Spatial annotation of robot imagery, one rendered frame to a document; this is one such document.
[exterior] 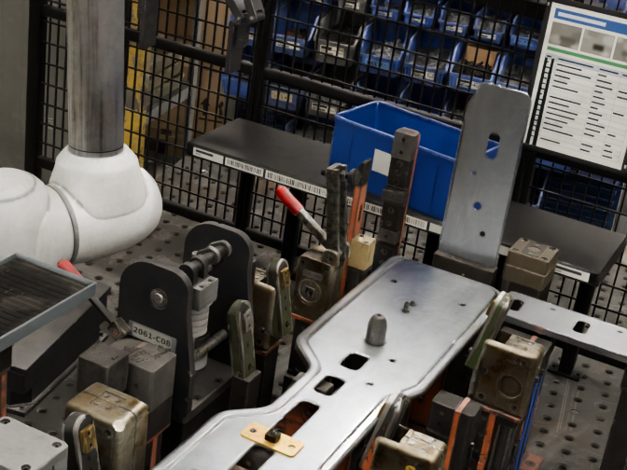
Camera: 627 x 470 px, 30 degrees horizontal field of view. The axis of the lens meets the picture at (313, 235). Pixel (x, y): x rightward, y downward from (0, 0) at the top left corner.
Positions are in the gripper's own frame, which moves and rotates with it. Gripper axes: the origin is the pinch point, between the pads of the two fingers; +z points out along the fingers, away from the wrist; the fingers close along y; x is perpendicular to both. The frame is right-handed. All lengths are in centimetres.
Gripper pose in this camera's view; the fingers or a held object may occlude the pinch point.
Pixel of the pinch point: (189, 50)
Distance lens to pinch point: 159.9
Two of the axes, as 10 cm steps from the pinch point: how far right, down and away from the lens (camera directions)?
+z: -1.3, 9.0, 4.2
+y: 8.8, 3.0, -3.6
